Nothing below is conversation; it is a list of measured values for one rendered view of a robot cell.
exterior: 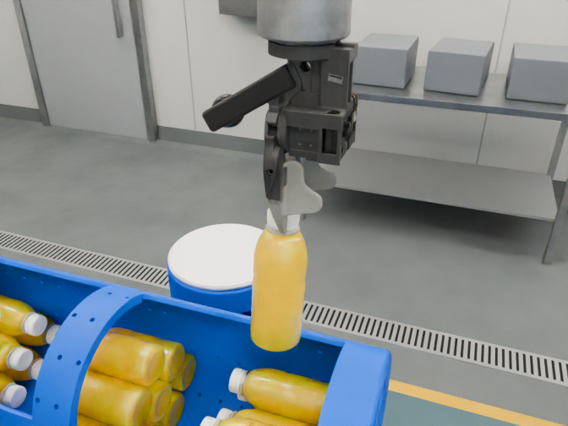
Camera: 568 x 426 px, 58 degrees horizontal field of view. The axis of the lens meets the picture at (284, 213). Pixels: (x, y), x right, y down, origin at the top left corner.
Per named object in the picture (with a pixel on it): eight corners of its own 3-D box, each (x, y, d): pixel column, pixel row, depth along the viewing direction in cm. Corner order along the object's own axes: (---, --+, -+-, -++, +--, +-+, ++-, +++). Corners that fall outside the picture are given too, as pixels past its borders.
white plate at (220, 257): (148, 245, 129) (149, 249, 130) (202, 303, 110) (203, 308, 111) (242, 212, 144) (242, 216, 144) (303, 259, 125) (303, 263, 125)
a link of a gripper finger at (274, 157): (275, 204, 54) (279, 121, 51) (261, 202, 55) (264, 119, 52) (289, 192, 58) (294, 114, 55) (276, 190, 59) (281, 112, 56)
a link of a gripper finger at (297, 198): (315, 249, 56) (322, 166, 53) (264, 239, 58) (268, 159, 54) (323, 239, 59) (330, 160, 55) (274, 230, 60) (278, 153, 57)
